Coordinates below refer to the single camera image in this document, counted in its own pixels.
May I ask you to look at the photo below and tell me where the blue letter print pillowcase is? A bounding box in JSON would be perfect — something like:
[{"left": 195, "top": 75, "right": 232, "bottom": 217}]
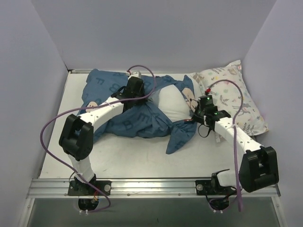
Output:
[{"left": 79, "top": 69, "right": 197, "bottom": 154}]

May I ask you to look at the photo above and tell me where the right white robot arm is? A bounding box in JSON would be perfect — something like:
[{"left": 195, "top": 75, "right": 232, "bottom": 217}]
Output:
[{"left": 193, "top": 95, "right": 279, "bottom": 193}]

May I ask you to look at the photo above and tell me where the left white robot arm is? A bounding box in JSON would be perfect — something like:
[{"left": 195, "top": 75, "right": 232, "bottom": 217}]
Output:
[{"left": 59, "top": 73, "right": 147, "bottom": 194}]

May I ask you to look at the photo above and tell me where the white floral deer pillow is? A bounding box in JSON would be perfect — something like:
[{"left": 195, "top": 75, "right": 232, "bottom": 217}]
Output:
[{"left": 191, "top": 60, "right": 269, "bottom": 136}]

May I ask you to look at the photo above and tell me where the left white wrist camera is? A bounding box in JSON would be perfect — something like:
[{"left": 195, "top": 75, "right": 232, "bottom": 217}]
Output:
[{"left": 128, "top": 70, "right": 142, "bottom": 79}]

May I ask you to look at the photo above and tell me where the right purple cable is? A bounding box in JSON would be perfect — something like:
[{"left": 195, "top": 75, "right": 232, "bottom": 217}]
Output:
[{"left": 205, "top": 79, "right": 244, "bottom": 212}]

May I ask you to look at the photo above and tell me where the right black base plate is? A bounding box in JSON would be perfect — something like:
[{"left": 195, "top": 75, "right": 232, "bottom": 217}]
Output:
[{"left": 195, "top": 180, "right": 229, "bottom": 196}]

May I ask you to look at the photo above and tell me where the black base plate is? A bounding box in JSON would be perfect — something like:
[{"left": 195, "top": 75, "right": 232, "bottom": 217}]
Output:
[
  {"left": 195, "top": 180, "right": 229, "bottom": 196},
  {"left": 67, "top": 180, "right": 112, "bottom": 196}
]

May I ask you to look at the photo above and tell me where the aluminium front rail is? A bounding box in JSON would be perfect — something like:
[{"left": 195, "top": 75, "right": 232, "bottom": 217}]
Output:
[{"left": 26, "top": 177, "right": 281, "bottom": 199}]

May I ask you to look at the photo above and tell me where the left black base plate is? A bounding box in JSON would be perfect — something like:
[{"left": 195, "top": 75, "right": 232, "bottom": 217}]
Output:
[{"left": 67, "top": 180, "right": 112, "bottom": 196}]

